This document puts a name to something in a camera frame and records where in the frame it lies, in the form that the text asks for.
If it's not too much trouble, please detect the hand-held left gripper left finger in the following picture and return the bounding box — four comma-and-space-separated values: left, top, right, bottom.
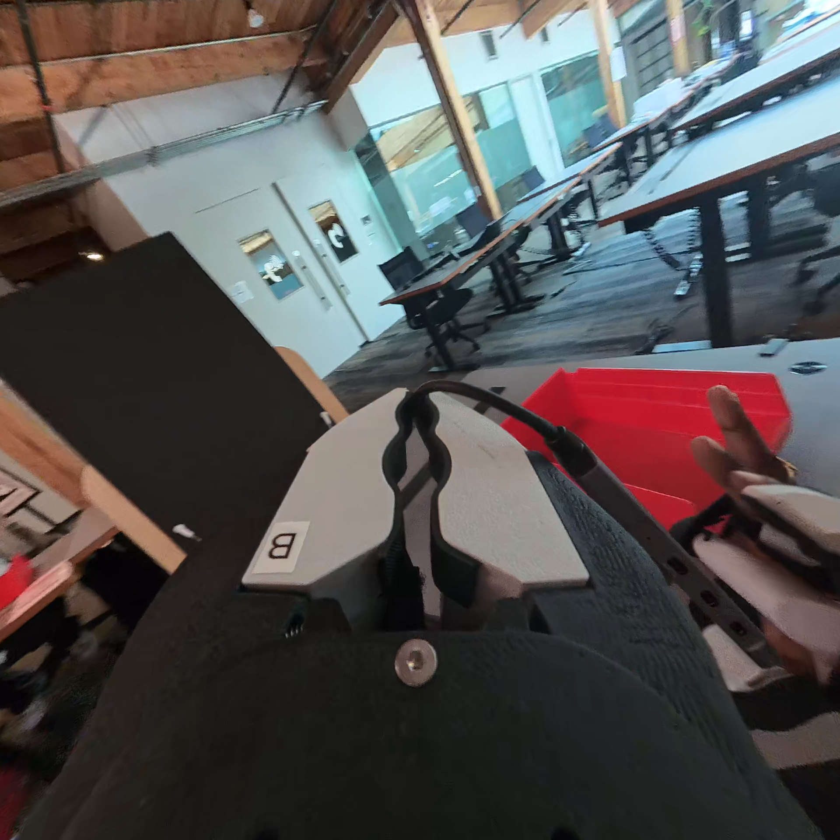
241, 387, 439, 631

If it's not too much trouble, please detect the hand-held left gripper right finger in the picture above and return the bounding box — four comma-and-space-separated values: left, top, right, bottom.
425, 392, 592, 608

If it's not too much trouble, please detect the person's right hand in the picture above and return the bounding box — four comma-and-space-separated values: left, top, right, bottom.
691, 385, 800, 492

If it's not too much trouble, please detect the red plastic bin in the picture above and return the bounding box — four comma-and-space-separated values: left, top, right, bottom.
502, 367, 793, 532

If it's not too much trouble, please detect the black office chair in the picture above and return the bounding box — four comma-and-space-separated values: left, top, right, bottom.
402, 287, 481, 358
378, 246, 427, 293

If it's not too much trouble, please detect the black divider panel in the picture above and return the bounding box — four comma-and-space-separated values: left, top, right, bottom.
0, 231, 329, 572

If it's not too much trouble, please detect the grey office desk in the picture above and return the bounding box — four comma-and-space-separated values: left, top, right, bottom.
598, 108, 840, 349
379, 217, 526, 371
669, 29, 840, 135
518, 141, 624, 263

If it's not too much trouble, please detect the white double door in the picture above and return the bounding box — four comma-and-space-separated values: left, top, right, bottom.
194, 172, 371, 378

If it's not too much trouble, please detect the glass office partition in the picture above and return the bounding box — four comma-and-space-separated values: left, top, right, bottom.
354, 52, 621, 250

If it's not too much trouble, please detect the wooden pillar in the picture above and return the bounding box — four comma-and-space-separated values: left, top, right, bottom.
410, 0, 503, 221
587, 0, 629, 129

